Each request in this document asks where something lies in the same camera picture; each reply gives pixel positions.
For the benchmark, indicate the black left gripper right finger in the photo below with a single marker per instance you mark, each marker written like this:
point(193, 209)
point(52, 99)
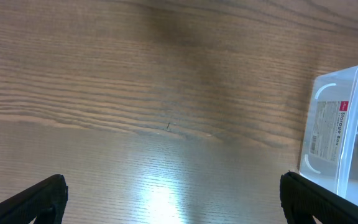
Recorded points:
point(304, 202)

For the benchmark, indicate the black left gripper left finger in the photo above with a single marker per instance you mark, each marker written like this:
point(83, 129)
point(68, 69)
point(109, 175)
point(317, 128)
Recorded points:
point(44, 202)

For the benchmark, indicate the clear plastic container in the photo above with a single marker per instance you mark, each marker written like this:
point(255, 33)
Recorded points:
point(329, 155)

